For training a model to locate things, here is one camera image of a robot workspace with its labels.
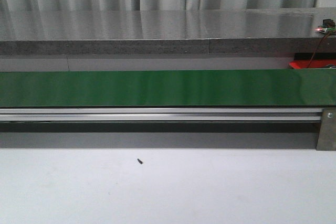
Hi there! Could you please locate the aluminium conveyor frame rail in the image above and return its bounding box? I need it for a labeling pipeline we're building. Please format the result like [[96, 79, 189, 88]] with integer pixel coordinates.
[[1, 108, 323, 122]]

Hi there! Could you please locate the red plastic tray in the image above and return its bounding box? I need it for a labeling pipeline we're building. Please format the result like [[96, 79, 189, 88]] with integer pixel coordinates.
[[289, 59, 335, 69]]

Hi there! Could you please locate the thin brown sensor wire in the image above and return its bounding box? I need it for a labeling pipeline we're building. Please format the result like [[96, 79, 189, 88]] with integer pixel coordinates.
[[304, 33, 329, 69]]

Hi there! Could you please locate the green conveyor belt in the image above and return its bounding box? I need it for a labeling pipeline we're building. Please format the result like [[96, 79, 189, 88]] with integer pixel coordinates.
[[1, 69, 335, 107]]

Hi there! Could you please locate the grey stone shelf slab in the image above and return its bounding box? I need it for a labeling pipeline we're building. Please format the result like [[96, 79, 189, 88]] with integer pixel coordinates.
[[1, 8, 335, 55]]

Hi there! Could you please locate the small green circuit board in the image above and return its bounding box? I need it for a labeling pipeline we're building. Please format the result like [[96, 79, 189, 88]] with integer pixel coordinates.
[[315, 19, 335, 35]]

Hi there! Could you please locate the grey metal support bracket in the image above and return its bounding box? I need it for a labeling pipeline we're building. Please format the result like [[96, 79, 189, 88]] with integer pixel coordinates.
[[316, 108, 336, 151]]

